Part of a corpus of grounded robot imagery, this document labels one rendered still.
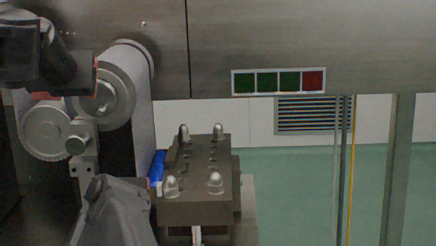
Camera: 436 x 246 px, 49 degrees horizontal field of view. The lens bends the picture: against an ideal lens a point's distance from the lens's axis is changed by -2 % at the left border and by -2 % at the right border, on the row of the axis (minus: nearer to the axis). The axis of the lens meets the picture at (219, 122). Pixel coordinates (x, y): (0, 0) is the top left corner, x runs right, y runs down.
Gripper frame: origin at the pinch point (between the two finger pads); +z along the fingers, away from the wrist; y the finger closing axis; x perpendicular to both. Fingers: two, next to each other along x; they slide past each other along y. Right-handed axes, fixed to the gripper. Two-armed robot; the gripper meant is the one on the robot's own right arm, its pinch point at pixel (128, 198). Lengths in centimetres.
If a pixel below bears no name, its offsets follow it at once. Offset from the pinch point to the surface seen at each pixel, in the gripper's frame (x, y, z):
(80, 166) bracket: 6.6, -9.5, -0.2
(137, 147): 11.1, 0.6, 6.5
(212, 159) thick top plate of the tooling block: 10.7, 15.5, 26.1
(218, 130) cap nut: 19.8, 17.1, 35.6
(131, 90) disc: 21.3, 1.0, -1.6
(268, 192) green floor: 15, 44, 234
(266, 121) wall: 73, 49, 277
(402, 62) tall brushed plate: 34, 67, 28
